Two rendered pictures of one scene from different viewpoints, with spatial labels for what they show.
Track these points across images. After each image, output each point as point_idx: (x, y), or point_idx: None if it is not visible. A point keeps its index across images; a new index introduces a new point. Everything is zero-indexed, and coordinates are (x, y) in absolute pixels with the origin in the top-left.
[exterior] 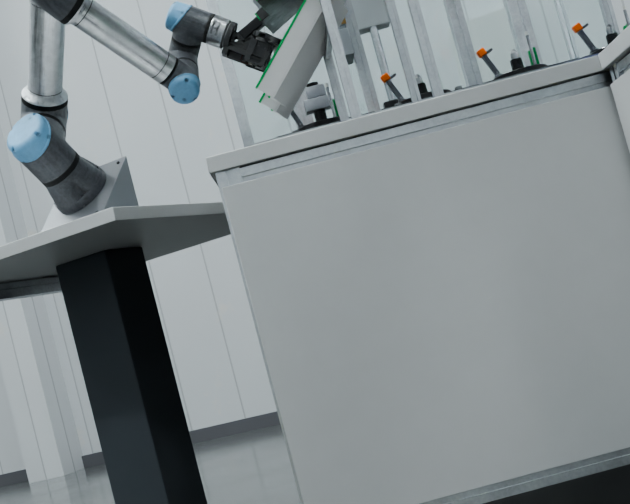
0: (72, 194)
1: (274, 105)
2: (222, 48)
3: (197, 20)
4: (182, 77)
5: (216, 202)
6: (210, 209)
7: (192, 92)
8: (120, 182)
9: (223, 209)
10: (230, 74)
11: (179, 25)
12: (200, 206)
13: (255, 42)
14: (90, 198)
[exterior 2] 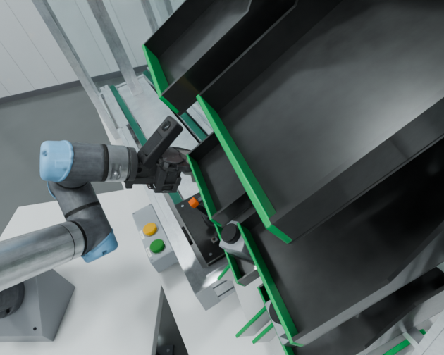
0: None
1: (252, 333)
2: (41, 10)
3: (89, 172)
4: (99, 252)
5: (157, 310)
6: (157, 327)
7: (111, 251)
8: (41, 283)
9: (161, 305)
10: (57, 34)
11: (65, 180)
12: (153, 341)
13: (165, 174)
14: (17, 308)
